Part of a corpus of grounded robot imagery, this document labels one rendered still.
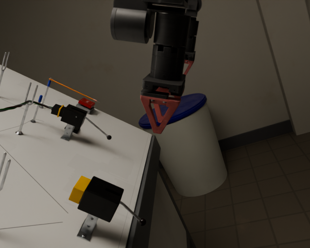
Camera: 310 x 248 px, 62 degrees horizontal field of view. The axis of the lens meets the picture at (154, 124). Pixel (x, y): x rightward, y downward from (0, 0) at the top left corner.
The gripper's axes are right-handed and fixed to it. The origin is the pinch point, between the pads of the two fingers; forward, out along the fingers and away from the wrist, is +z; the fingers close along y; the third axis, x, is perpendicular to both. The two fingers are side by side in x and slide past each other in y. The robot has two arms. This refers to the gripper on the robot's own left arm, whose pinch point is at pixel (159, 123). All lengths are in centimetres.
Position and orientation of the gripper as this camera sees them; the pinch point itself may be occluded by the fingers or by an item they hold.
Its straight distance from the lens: 49.1
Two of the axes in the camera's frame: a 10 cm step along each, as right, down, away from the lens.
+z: -1.1, 9.2, 3.8
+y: -1.8, 3.5, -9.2
